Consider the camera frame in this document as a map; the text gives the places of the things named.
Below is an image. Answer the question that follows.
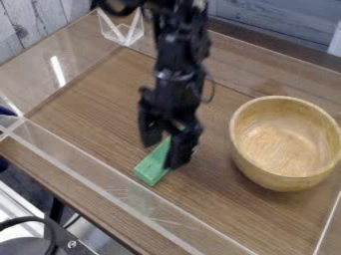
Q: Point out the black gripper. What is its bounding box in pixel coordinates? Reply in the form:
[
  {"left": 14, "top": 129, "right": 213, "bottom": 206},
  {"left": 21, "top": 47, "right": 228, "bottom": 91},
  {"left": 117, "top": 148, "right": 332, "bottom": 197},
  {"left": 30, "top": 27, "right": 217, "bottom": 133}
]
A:
[{"left": 138, "top": 71, "right": 206, "bottom": 169}]

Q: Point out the green rectangular block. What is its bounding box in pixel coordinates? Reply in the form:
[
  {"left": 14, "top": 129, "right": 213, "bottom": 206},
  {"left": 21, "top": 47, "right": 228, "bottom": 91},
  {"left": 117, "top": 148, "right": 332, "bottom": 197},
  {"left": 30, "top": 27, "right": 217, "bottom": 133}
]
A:
[{"left": 134, "top": 126, "right": 181, "bottom": 186}]

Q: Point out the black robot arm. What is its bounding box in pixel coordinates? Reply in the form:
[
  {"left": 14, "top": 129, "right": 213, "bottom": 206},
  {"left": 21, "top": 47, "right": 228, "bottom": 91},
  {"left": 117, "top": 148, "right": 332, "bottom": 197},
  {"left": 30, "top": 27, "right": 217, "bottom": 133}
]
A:
[{"left": 94, "top": 0, "right": 210, "bottom": 169}]

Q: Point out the brown wooden bowl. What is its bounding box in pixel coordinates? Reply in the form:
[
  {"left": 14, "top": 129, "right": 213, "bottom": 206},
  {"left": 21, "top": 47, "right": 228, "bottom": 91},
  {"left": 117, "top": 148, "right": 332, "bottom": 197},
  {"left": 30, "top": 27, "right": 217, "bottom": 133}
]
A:
[{"left": 229, "top": 96, "right": 341, "bottom": 192}]

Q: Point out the black table leg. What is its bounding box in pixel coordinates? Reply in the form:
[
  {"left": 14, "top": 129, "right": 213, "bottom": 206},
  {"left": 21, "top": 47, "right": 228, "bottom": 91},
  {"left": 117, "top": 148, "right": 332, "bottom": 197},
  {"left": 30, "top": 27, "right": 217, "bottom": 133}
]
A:
[{"left": 50, "top": 198, "right": 66, "bottom": 223}]

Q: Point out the blue object at left edge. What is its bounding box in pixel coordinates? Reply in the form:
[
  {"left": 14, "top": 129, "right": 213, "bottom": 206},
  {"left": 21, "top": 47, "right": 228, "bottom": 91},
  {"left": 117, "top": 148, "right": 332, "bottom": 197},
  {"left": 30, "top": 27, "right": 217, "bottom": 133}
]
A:
[{"left": 0, "top": 106, "right": 18, "bottom": 117}]

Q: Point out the clear acrylic barrier wall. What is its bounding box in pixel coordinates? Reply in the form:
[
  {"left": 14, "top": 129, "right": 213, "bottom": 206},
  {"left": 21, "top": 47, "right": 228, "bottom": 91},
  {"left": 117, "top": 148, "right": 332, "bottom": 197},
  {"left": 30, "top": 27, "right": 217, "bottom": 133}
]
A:
[{"left": 0, "top": 13, "right": 341, "bottom": 255}]

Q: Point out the black metal base plate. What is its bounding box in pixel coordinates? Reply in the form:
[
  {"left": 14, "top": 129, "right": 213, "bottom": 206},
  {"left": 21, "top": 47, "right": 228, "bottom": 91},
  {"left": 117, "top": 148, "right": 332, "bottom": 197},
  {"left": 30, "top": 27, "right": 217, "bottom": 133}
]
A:
[{"left": 0, "top": 217, "right": 98, "bottom": 255}]

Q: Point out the black cable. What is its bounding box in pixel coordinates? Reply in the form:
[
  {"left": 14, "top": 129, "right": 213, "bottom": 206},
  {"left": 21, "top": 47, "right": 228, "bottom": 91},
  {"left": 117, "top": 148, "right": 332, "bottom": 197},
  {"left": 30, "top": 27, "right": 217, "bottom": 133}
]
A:
[{"left": 0, "top": 216, "right": 59, "bottom": 255}]

